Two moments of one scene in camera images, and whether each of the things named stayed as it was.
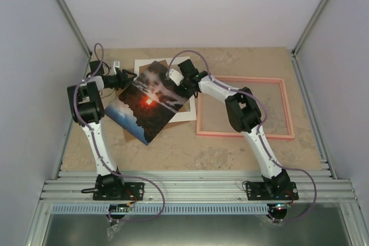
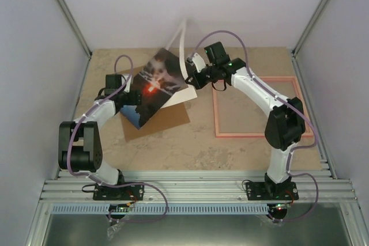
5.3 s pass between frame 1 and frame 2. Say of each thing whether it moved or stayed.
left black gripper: moved
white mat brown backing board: moved
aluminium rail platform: stayed
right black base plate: stayed
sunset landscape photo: stayed
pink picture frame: moved
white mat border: moved
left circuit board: stayed
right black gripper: moved
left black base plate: stayed
